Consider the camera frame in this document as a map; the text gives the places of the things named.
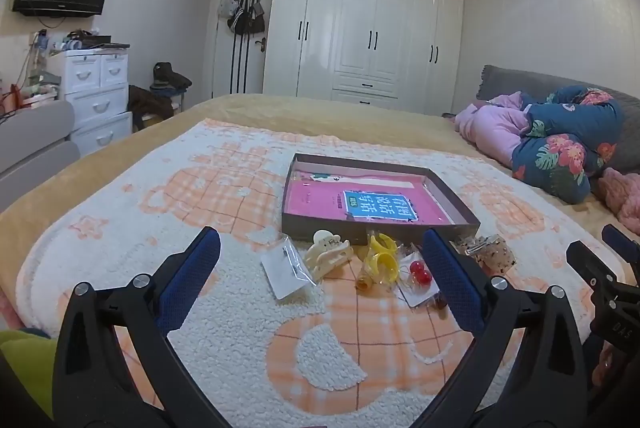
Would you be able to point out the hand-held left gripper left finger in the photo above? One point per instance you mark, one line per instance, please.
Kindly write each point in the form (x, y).
(190, 278)

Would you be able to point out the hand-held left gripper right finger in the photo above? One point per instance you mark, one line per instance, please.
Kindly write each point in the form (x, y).
(452, 278)

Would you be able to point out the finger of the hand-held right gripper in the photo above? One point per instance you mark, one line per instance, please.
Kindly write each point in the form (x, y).
(622, 240)
(587, 263)

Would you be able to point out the dark red hair claw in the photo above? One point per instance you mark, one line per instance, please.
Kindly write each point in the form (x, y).
(440, 303)

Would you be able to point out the red cherry earring packet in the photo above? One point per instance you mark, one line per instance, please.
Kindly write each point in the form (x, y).
(420, 273)

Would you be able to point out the spotted bow hair clip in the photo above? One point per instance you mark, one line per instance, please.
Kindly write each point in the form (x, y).
(495, 258)

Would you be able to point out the yellow hair claw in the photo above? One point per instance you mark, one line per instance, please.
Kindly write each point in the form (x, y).
(382, 263)

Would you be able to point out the cream hair claw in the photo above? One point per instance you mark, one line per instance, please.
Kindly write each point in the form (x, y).
(325, 258)

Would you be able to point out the shallow cardboard box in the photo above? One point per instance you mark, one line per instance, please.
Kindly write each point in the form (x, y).
(325, 235)

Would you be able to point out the person's right hand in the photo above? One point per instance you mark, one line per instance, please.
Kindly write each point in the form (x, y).
(606, 365)

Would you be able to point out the pink plush cloth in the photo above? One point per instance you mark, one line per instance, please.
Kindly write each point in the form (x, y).
(622, 193)

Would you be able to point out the orange white plaid blanket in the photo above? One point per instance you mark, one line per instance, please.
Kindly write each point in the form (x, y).
(250, 358)

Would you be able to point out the blue floral quilt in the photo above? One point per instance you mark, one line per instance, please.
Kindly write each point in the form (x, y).
(550, 158)

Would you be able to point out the pink quilt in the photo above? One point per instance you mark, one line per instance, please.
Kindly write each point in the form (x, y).
(490, 133)

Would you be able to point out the pink book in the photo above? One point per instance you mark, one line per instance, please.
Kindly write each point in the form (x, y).
(320, 203)

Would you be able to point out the dark clothing pile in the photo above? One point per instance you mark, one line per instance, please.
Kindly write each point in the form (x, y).
(145, 103)

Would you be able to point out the green cloth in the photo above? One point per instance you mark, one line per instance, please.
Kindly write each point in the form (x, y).
(25, 358)

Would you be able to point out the yellow bedspread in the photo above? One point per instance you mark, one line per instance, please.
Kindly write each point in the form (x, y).
(350, 118)

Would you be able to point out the white drawer cabinet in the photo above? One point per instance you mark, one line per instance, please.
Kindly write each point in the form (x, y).
(97, 103)

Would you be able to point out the dark hat and clothes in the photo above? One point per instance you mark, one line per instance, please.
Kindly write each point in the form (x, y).
(170, 75)

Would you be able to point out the white room door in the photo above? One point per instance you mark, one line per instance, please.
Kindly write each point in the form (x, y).
(222, 58)

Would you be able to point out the cluttered shelf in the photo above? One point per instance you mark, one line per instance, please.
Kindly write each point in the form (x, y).
(35, 78)

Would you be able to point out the black set-top box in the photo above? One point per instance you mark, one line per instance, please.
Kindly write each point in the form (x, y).
(95, 42)

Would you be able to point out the black hanging bag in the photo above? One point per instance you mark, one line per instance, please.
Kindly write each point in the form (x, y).
(250, 18)

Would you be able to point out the grey hanging bag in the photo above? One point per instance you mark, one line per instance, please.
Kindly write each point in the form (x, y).
(226, 8)

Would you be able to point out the white glossy wardrobe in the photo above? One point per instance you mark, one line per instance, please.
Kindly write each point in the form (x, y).
(370, 18)

